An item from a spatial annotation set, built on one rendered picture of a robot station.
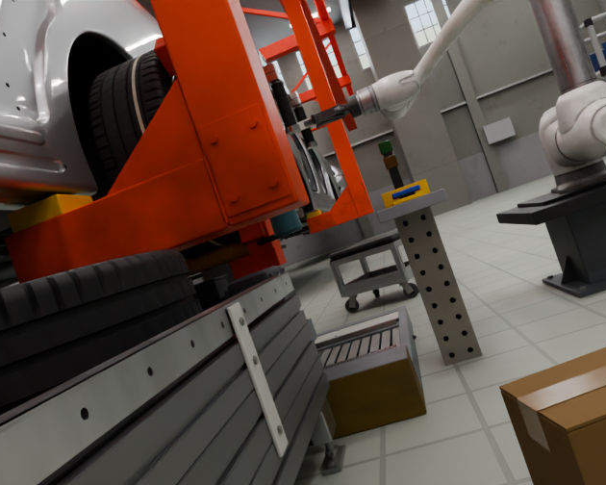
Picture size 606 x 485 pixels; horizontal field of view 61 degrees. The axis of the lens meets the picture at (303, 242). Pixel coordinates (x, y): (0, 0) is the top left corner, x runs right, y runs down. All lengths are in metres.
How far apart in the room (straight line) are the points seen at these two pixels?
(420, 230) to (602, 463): 0.91
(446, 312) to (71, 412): 1.15
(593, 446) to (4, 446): 0.51
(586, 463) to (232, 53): 0.93
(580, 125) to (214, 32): 1.05
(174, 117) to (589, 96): 1.15
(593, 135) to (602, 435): 1.17
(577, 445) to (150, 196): 0.91
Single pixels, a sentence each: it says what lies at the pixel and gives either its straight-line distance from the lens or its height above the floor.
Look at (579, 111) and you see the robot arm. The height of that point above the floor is 0.53.
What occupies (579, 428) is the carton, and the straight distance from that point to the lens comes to 0.60.
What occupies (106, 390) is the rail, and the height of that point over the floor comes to 0.38.
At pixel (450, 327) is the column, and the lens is 1.45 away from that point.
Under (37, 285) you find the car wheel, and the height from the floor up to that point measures 0.49.
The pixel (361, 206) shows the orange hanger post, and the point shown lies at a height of 0.61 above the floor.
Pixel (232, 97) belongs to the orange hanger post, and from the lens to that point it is 1.13.
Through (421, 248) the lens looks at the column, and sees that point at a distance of 1.41.
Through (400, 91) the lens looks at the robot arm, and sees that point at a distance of 1.81.
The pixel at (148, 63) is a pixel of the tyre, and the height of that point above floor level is 1.07.
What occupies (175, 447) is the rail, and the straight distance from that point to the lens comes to 0.52.
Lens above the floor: 0.43
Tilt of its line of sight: level
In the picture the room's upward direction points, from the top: 19 degrees counter-clockwise
